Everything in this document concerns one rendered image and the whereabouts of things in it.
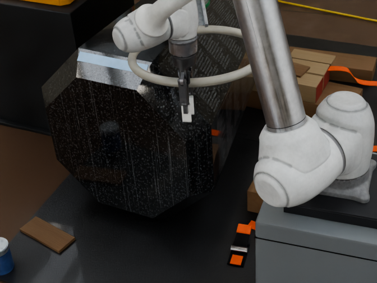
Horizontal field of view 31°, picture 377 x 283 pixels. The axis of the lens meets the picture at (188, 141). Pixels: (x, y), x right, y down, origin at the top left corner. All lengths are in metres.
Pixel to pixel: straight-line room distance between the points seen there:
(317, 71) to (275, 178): 2.04
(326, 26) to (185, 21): 2.63
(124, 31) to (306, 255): 0.80
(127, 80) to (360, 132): 1.11
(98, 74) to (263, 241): 1.08
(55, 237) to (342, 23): 2.49
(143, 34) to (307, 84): 1.73
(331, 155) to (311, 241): 0.28
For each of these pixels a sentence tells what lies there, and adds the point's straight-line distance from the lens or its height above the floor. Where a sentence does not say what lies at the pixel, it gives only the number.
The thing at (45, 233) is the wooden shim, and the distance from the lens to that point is 3.10.
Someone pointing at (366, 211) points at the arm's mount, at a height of 0.84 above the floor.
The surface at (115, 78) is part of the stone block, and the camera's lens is 2.65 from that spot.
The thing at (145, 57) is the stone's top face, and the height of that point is 0.82.
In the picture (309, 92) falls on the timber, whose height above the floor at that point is 0.19.
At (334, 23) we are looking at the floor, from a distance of 4.65.
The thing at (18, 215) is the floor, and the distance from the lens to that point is 3.27.
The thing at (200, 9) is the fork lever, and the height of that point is 0.93.
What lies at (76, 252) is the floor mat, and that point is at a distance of 3.00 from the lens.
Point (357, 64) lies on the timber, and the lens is 3.97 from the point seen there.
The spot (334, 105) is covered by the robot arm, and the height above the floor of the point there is 1.11.
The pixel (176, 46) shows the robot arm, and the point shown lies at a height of 1.10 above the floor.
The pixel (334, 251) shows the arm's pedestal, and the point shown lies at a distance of 1.91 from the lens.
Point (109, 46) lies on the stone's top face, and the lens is 2.75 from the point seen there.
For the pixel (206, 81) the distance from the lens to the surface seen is 2.18.
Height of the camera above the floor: 2.11
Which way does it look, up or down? 37 degrees down
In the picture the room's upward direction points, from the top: 4 degrees counter-clockwise
